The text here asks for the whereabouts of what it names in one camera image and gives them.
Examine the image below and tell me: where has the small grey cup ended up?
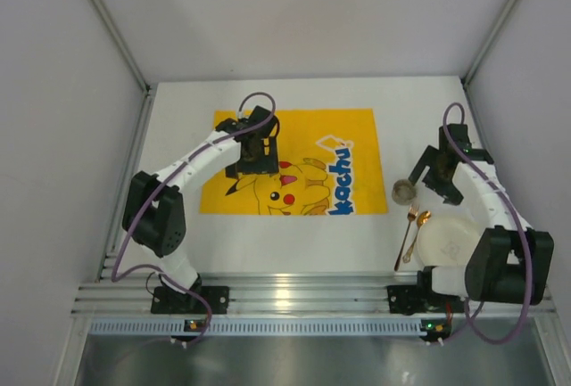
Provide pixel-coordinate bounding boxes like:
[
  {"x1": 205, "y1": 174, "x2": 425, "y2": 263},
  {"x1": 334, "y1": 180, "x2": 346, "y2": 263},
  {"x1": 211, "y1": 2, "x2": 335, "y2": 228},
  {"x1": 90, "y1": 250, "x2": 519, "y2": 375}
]
[{"x1": 392, "y1": 178, "x2": 418, "y2": 206}]

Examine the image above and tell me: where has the yellow Pikachu placemat cloth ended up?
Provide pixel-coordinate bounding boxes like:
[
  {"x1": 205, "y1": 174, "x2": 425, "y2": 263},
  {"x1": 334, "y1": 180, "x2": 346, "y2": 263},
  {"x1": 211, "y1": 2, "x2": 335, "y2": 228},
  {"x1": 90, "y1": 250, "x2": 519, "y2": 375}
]
[{"x1": 200, "y1": 109, "x2": 388, "y2": 216}]

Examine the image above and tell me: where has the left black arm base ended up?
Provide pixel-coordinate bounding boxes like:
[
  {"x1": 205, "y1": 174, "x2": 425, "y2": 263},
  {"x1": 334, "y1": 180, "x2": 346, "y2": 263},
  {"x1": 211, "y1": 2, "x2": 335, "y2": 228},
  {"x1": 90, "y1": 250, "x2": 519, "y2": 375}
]
[{"x1": 150, "y1": 277, "x2": 230, "y2": 315}]

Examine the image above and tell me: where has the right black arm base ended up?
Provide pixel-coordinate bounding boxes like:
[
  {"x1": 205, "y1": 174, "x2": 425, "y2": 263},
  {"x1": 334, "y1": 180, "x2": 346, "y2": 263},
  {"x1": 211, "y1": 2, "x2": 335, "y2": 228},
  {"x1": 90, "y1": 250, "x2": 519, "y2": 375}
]
[{"x1": 386, "y1": 284, "x2": 464, "y2": 316}]

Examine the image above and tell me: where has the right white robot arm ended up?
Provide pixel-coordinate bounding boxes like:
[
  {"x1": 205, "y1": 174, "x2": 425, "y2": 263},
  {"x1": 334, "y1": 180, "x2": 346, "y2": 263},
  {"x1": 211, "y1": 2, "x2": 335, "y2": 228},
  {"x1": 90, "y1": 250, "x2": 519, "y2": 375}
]
[{"x1": 409, "y1": 124, "x2": 554, "y2": 306}]

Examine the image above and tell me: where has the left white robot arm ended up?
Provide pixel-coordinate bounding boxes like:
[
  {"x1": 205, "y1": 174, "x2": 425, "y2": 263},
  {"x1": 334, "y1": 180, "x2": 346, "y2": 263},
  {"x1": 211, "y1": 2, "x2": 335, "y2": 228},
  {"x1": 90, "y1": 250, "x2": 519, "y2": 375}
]
[{"x1": 112, "y1": 105, "x2": 278, "y2": 294}]

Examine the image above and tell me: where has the copper spoon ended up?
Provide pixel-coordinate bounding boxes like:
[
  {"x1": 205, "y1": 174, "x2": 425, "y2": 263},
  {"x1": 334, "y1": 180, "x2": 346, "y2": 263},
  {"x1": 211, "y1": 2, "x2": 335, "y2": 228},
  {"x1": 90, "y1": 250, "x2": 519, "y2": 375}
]
[{"x1": 401, "y1": 210, "x2": 432, "y2": 264}]

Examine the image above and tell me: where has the copper fork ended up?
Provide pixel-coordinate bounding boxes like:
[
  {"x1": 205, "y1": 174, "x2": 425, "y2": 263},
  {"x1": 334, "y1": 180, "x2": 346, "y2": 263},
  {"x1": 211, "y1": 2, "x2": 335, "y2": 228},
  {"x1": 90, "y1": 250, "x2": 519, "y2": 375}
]
[{"x1": 393, "y1": 201, "x2": 419, "y2": 272}]

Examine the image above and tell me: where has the white paper plate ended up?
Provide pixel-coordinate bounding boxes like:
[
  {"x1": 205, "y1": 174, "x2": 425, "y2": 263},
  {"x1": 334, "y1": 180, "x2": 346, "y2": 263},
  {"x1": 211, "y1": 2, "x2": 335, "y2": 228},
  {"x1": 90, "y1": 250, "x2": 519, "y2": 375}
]
[{"x1": 416, "y1": 215, "x2": 483, "y2": 267}]

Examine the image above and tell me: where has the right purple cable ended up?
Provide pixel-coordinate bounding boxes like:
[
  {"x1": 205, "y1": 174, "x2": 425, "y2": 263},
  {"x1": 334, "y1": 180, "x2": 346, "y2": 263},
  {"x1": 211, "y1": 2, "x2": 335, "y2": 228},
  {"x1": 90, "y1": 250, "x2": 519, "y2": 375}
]
[{"x1": 443, "y1": 102, "x2": 534, "y2": 345}]

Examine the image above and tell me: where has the purple cable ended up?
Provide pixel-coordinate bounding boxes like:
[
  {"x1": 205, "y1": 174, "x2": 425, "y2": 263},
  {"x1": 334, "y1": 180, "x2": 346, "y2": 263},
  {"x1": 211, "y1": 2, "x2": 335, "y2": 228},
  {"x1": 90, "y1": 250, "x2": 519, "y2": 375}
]
[
  {"x1": 443, "y1": 102, "x2": 534, "y2": 345},
  {"x1": 110, "y1": 91, "x2": 277, "y2": 347}
]

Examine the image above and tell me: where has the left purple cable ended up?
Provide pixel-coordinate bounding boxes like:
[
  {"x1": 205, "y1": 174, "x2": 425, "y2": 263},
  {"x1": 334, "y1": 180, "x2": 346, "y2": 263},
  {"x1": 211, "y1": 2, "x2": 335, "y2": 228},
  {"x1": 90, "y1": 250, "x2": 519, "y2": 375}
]
[{"x1": 110, "y1": 91, "x2": 277, "y2": 347}]

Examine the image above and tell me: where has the aluminium mounting rail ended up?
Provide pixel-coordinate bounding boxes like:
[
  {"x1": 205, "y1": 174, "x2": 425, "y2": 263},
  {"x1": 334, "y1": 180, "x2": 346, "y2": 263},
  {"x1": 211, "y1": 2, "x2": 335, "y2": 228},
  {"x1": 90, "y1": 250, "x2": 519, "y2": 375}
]
[{"x1": 70, "y1": 247, "x2": 557, "y2": 316}]

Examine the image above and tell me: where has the perforated grey cable duct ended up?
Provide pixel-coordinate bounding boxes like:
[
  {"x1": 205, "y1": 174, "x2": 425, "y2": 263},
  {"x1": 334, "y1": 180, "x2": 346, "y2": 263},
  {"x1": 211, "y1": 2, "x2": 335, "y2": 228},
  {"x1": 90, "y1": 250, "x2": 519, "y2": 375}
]
[{"x1": 89, "y1": 318, "x2": 449, "y2": 337}]

